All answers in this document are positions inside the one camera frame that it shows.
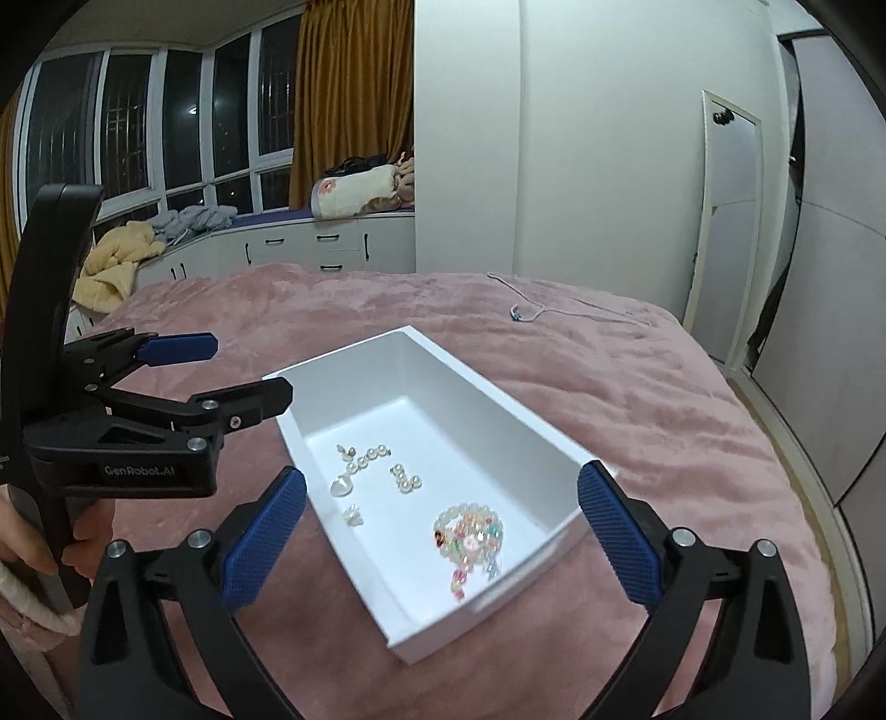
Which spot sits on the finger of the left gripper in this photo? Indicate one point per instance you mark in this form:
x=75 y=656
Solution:
x=243 y=406
x=164 y=350

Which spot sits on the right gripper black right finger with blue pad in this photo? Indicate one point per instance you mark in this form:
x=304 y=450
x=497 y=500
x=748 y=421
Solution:
x=755 y=664

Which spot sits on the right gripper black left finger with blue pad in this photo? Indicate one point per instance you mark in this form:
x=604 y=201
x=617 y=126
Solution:
x=129 y=663

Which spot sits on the pearl drop earring gold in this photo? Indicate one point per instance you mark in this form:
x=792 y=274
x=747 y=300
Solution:
x=346 y=453

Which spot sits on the silver pearl bead jewelry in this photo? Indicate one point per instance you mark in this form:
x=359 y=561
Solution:
x=343 y=483

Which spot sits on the silver spiky star brooch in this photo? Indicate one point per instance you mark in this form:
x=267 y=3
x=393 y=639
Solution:
x=352 y=517

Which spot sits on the pearl cluster earrings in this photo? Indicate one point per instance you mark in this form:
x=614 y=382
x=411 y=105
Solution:
x=403 y=481

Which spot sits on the white rectangular box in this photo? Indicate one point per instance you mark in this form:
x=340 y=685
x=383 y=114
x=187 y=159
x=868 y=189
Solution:
x=472 y=445

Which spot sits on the person's left hand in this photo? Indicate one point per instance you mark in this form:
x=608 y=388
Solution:
x=92 y=532

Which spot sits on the yellow blanket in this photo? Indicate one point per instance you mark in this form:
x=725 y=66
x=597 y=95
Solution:
x=108 y=275

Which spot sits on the grey folded clothes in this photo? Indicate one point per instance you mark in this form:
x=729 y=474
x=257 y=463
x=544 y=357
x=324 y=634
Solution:
x=176 y=225

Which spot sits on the white fluffy sleeve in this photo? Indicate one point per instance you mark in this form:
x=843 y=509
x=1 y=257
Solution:
x=32 y=621

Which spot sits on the white plush pillow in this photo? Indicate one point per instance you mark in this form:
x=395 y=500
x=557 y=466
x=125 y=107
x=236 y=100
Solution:
x=346 y=197

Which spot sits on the white window seat cabinet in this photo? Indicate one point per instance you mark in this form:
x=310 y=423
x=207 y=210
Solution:
x=384 y=242

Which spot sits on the white door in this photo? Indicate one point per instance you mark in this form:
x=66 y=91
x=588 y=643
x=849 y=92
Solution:
x=729 y=227

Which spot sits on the white wardrobe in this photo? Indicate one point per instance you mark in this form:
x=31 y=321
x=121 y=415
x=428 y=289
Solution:
x=564 y=140

